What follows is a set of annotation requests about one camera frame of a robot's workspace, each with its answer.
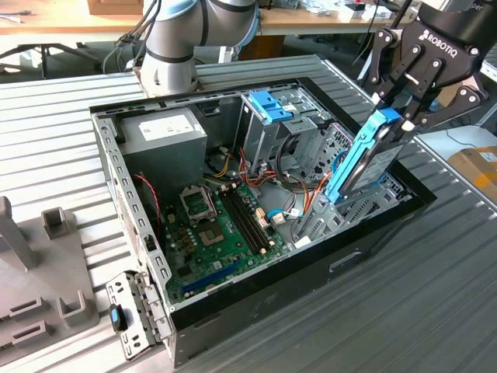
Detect white plug with thin wires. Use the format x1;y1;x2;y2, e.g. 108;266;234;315
269;193;302;227

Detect coloured power wire black plugs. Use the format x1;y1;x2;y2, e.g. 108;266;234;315
301;173;335;221

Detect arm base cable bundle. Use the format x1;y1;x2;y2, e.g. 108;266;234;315
103;0;164;75

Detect blue plastic drive latch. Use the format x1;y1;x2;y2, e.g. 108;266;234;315
248;90;281;122
267;107;291;124

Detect hard disk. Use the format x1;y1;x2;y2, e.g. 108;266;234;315
324;107;408;206

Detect metal slot cover bracket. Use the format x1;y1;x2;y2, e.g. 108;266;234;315
105;270;172;361

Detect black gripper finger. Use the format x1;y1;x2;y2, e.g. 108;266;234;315
401;58;491;131
367;29;425;113

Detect metal optical drive cage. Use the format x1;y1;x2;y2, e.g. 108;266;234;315
232;87;333;178

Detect red orange wire bundle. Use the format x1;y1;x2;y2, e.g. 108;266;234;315
237;149;283;192

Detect yellow orange supply wires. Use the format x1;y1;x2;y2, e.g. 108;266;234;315
205;152;235;180

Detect red black twisted wire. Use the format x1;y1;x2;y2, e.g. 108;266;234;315
134;173;163;236

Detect metal disk bay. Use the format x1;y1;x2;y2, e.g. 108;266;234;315
293;170;413;249

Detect blue data wire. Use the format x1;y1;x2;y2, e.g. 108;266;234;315
269;149;346;225

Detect black open PC case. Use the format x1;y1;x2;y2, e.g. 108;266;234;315
88;75;440;368

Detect metal socket cover frame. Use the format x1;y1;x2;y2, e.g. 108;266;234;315
178;185;218;227

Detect wooden desk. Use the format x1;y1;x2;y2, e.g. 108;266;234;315
0;0;147;37
254;5;424;38

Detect grey power supply unit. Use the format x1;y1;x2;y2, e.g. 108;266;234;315
118;107;209;203

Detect black office chair base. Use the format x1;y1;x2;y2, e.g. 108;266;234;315
0;41;103;81

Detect brown cabinet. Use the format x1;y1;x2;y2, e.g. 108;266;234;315
248;34;287;61

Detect black RAM slot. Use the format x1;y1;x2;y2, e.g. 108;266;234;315
225;188;265;254
231;186;270;252
221;189;260;256
235;185;275;249

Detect grey parts rack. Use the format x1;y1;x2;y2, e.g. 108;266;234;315
0;195;103;353

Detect blue expansion slot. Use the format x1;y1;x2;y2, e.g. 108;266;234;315
181;259;245;295

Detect cardboard box with yellow tape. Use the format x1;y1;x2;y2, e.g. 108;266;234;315
448;145;497;203

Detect plain cardboard box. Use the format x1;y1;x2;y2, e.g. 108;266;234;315
87;0;144;16

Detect blue black clip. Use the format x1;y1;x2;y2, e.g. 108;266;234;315
109;303;130;334

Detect green motherboard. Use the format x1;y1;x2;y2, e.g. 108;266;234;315
161;180;292;305

